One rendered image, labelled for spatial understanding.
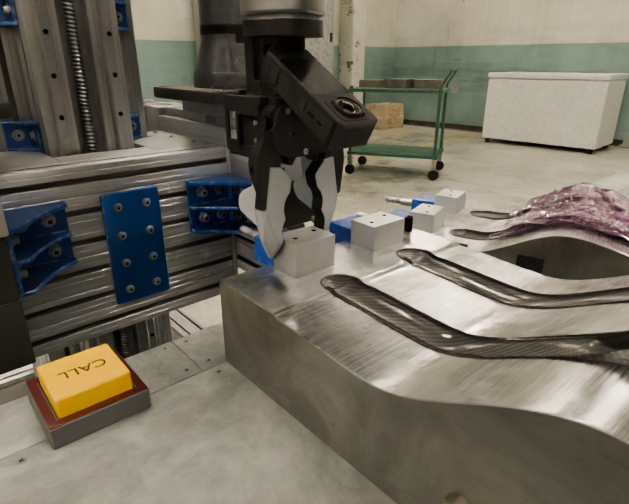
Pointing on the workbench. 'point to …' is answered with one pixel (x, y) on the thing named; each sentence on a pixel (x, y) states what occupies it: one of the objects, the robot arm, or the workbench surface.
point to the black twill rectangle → (530, 263)
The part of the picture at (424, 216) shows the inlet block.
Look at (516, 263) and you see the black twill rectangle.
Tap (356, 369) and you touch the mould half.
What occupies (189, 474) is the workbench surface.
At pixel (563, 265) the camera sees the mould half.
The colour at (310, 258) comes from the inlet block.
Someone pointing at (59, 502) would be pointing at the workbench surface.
